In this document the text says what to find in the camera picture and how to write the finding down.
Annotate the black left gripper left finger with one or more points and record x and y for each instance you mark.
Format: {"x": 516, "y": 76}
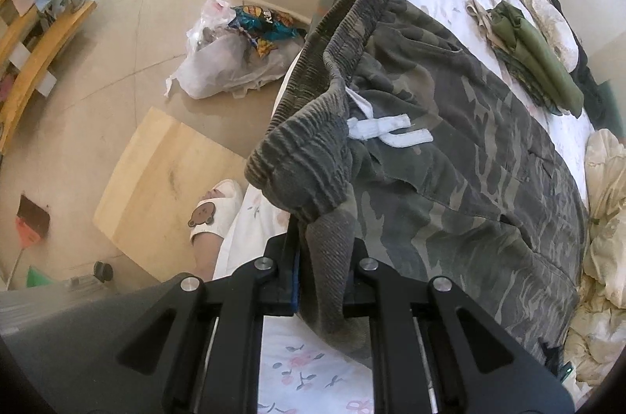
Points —
{"x": 197, "y": 350}

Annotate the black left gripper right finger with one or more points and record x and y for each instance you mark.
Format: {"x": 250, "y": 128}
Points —
{"x": 433, "y": 350}

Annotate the camouflage pants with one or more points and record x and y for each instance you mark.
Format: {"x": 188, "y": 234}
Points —
{"x": 391, "y": 132}

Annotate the white floral bed sheet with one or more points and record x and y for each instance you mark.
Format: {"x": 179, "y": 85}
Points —
{"x": 300, "y": 372}

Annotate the white bear slipper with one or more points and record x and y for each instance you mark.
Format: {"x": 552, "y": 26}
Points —
{"x": 214, "y": 215}

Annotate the light wooden board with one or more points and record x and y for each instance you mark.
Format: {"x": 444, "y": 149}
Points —
{"x": 146, "y": 205}

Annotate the cream crumpled blanket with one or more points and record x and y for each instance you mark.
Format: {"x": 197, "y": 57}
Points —
{"x": 596, "y": 336}

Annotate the red dustpan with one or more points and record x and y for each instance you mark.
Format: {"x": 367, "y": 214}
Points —
{"x": 32, "y": 224}

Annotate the dark clothes pile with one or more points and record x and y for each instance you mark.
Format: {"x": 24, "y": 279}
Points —
{"x": 597, "y": 101}

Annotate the white plastic bag with items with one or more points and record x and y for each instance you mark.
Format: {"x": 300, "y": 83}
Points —
{"x": 236, "y": 49}

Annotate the folded olive green clothes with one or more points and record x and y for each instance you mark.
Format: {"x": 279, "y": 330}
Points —
{"x": 528, "y": 58}

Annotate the cream knitted pillow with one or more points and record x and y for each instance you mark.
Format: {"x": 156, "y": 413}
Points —
{"x": 556, "y": 31}

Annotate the yellow wooden rack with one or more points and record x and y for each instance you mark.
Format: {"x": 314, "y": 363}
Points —
{"x": 36, "y": 62}

